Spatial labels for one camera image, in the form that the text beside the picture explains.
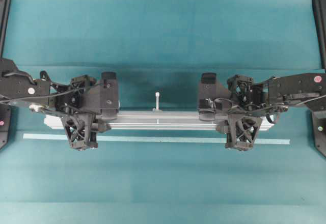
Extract black right frame post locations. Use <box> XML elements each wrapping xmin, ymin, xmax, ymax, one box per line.
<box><xmin>312</xmin><ymin>0</ymin><xmax>325</xmax><ymax>69</ymax></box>

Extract large aluminium extrusion rail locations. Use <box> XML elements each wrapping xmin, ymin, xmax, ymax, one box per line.
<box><xmin>44</xmin><ymin>111</ymin><xmax>271</xmax><ymax>132</ymax></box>

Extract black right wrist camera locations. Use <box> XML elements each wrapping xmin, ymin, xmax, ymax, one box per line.
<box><xmin>198</xmin><ymin>73</ymin><xmax>232</xmax><ymax>121</ymax></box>

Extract black frame post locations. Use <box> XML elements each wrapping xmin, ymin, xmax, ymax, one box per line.
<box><xmin>0</xmin><ymin>0</ymin><xmax>11</xmax><ymax>57</ymax></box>
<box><xmin>312</xmin><ymin>0</ymin><xmax>325</xmax><ymax>69</ymax></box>

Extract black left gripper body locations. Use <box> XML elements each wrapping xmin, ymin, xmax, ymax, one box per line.
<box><xmin>52</xmin><ymin>75</ymin><xmax>102</xmax><ymax>115</ymax></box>

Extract teal table cloth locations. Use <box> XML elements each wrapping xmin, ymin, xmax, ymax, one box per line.
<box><xmin>1</xmin><ymin>0</ymin><xmax>325</xmax><ymax>223</ymax></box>

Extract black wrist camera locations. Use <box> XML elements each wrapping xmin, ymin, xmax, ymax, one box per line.
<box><xmin>198</xmin><ymin>73</ymin><xmax>232</xmax><ymax>121</ymax></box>
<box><xmin>84</xmin><ymin>79</ymin><xmax>119</xmax><ymax>121</ymax></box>

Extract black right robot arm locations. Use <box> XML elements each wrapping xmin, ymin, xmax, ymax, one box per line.
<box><xmin>225</xmin><ymin>73</ymin><xmax>325</xmax><ymax>151</ymax></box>

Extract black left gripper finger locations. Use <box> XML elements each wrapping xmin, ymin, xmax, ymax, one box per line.
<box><xmin>101</xmin><ymin>72</ymin><xmax>117</xmax><ymax>87</ymax></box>
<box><xmin>62</xmin><ymin>114</ymin><xmax>98</xmax><ymax>151</ymax></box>

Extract light blue tape strip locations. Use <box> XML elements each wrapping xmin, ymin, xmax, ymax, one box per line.
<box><xmin>23</xmin><ymin>133</ymin><xmax>290</xmax><ymax>145</ymax></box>

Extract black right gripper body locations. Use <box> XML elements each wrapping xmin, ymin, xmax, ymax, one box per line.
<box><xmin>227</xmin><ymin>75</ymin><xmax>266</xmax><ymax>111</ymax></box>

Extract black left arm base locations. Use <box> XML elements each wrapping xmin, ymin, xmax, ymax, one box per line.
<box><xmin>0</xmin><ymin>104</ymin><xmax>12</xmax><ymax>149</ymax></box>

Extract black left frame post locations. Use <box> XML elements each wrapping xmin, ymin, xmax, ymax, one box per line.
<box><xmin>0</xmin><ymin>0</ymin><xmax>11</xmax><ymax>57</ymax></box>

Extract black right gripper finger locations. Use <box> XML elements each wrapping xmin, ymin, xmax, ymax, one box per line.
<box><xmin>216</xmin><ymin>114</ymin><xmax>262</xmax><ymax>151</ymax></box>

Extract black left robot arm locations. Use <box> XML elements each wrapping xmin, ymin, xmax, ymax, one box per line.
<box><xmin>1</xmin><ymin>59</ymin><xmax>120</xmax><ymax>151</ymax></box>

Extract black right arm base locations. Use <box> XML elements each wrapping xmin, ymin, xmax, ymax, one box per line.
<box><xmin>311</xmin><ymin>112</ymin><xmax>326</xmax><ymax>157</ymax></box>

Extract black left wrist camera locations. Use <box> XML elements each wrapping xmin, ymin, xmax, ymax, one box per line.
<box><xmin>84</xmin><ymin>79</ymin><xmax>119</xmax><ymax>121</ymax></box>

